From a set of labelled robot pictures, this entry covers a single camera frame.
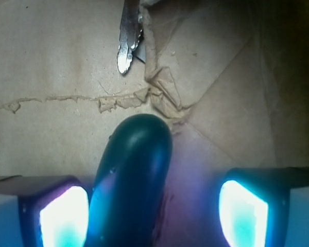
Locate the brown paper bag bin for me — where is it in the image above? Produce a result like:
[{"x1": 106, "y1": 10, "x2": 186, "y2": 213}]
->
[{"x1": 0, "y1": 1, "x2": 309, "y2": 246}]

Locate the dark green plastic pickle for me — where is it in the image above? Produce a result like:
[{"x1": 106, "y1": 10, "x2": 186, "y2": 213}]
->
[{"x1": 85, "y1": 114, "x2": 173, "y2": 246}]

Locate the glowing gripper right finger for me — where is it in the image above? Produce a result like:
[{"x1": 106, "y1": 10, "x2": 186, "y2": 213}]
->
[{"x1": 218, "y1": 167, "x2": 309, "y2": 246}]

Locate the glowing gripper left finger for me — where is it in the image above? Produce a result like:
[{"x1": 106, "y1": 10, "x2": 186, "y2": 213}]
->
[{"x1": 0, "y1": 175, "x2": 89, "y2": 246}]

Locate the silver metal key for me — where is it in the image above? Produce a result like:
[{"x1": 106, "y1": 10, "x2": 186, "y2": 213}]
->
[{"x1": 117, "y1": 0, "x2": 143, "y2": 75}]

